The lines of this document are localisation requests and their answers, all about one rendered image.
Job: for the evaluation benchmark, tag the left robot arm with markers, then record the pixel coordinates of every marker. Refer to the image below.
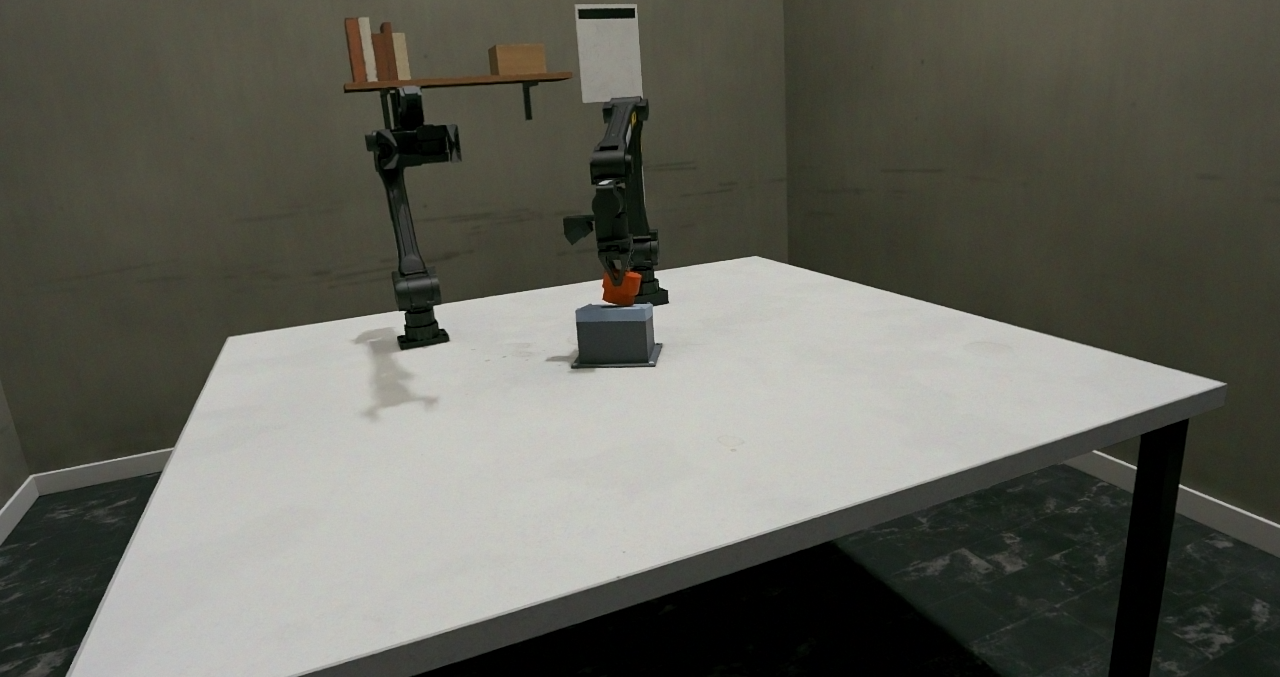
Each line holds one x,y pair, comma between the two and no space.
622,114

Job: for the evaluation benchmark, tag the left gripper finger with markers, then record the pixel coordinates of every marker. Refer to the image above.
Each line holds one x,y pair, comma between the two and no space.
611,262
624,256

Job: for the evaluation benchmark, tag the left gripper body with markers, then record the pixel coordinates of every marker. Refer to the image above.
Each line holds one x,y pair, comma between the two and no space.
621,238

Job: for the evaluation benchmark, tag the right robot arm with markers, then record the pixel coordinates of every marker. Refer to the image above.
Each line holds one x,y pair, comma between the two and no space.
421,328

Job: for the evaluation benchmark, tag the orange peg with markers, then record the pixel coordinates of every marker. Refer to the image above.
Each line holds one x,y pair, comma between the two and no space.
624,294

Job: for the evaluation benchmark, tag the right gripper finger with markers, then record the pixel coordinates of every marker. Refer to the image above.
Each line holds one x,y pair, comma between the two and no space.
454,151
386,143

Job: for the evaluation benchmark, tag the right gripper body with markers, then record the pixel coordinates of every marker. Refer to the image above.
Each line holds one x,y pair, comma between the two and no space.
428,141

